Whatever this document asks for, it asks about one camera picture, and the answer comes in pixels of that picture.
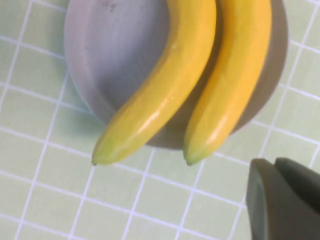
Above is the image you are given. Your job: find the green checkered tablecloth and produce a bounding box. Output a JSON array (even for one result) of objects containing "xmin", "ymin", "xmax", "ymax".
[{"xmin": 0, "ymin": 0, "xmax": 320, "ymax": 240}]

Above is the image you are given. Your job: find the grey-blue round plate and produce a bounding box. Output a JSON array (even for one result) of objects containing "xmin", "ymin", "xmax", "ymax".
[{"xmin": 63, "ymin": 0, "xmax": 290, "ymax": 151}]

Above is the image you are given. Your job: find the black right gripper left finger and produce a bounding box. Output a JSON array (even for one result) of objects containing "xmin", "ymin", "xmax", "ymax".
[{"xmin": 246, "ymin": 158, "xmax": 320, "ymax": 240}]

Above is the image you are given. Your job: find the long yellow banana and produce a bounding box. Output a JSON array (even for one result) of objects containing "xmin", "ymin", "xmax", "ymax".
[{"xmin": 91, "ymin": 0, "xmax": 218, "ymax": 166}]

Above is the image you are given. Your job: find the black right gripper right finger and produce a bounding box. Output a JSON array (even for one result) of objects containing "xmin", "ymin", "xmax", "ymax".
[{"xmin": 274, "ymin": 156, "xmax": 320, "ymax": 216}]

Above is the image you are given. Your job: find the strongly curved yellow banana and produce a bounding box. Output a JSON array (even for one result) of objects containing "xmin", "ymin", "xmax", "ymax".
[{"xmin": 183, "ymin": 0, "xmax": 273, "ymax": 166}]

